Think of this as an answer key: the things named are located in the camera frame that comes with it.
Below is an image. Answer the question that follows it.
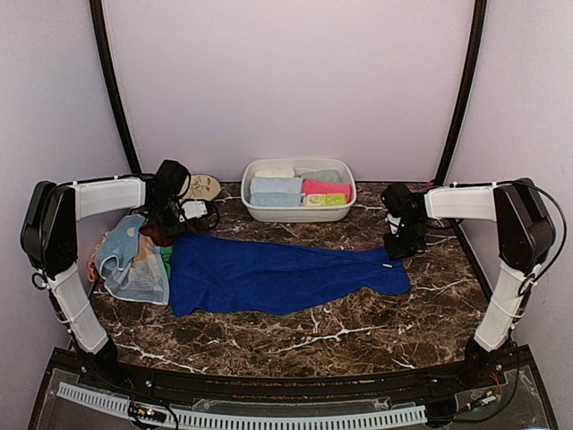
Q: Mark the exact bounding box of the white rolled towel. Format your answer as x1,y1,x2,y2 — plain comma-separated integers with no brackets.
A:
254,168,295,178

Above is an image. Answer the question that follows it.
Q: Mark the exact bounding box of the black left corner post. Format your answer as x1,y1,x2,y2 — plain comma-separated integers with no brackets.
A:
89,0,142,174

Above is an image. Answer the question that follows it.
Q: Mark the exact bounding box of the black corner post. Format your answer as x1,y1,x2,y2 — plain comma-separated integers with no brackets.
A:
89,0,142,174
433,0,488,185

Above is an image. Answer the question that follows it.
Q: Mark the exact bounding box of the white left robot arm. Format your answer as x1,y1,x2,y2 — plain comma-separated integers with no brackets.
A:
20,159,191,355

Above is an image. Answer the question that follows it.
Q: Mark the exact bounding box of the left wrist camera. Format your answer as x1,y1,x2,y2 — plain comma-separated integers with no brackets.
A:
179,200,209,223

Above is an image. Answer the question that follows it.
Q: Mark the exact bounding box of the lime lemon print towel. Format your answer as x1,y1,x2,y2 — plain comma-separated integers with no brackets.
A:
304,193,347,207

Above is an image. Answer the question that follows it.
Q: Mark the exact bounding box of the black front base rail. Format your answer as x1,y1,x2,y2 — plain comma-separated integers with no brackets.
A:
48,347,532,413

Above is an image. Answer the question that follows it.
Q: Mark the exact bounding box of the pink rolled towel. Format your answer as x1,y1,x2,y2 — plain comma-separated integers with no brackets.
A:
302,178,352,200

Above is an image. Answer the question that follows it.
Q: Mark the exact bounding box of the white plastic bin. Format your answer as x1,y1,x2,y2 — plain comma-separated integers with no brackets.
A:
241,159,357,223

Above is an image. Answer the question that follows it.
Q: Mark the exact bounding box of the light blue rolled towel front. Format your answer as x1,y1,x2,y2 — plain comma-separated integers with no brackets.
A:
250,193,304,208

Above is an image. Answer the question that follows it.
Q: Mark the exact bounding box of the floral ceramic plate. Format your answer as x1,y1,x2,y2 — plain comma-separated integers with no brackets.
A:
185,174,221,202

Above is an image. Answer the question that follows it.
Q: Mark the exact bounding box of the light blue rolled towel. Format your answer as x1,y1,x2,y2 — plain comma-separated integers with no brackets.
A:
250,177,303,194
250,193,304,208

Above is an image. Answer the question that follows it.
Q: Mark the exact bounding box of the light blue rolled towel rear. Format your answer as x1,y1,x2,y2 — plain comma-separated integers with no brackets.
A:
250,177,303,194

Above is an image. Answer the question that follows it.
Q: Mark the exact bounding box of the black right corner post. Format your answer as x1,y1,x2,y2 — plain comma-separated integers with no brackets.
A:
433,0,488,185

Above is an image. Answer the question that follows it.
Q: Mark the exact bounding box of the sage green rolled towel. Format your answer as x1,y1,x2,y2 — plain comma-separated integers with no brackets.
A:
295,168,343,183

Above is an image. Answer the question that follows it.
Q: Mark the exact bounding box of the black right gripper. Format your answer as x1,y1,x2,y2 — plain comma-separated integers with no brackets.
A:
384,218,428,260

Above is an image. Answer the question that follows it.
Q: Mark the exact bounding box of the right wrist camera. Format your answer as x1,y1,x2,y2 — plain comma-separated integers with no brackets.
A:
385,213,401,235

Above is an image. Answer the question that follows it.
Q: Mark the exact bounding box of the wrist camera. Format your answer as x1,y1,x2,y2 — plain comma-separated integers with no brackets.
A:
385,213,401,235
179,200,209,223

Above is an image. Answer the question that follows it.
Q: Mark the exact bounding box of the light blue patterned towel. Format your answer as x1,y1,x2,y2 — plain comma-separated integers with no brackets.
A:
88,214,170,305

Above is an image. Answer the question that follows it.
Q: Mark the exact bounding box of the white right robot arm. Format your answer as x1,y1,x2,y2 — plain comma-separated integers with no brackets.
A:
381,177,567,389

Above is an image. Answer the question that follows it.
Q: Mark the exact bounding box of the royal blue microfiber towel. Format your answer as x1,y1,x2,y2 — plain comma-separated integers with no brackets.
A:
170,233,411,316

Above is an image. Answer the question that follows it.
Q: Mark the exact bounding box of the white slotted cable duct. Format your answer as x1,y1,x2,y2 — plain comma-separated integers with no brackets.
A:
56,382,427,430

